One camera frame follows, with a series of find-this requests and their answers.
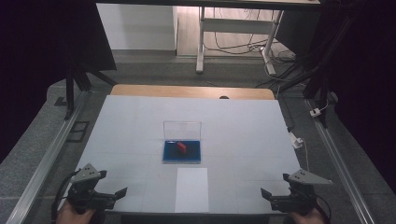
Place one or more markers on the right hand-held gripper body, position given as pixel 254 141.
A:
pixel 300 199

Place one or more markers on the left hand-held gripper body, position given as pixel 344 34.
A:
pixel 84 193

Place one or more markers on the red stamp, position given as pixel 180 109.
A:
pixel 181 146

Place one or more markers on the blue ink pad case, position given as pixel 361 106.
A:
pixel 191 154

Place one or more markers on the person's right hand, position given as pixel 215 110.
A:
pixel 306 219

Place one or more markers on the person's left hand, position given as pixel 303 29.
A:
pixel 74 218

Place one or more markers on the white power plug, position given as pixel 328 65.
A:
pixel 296 141

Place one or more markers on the large white board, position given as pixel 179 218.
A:
pixel 243 130

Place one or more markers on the white paper sheet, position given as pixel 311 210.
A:
pixel 192 189

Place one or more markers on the white plug adapter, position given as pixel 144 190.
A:
pixel 315 112

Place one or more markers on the black metal stand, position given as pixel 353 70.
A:
pixel 320 71
pixel 72 90

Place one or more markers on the dark curtain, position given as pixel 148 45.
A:
pixel 37 62
pixel 367 93

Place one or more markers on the wooden table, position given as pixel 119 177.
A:
pixel 186 91

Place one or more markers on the black floor bracket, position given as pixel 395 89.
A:
pixel 77 131

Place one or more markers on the aluminium rail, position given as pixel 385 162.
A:
pixel 46 158
pixel 339 168

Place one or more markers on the white desk frame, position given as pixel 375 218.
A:
pixel 236 25

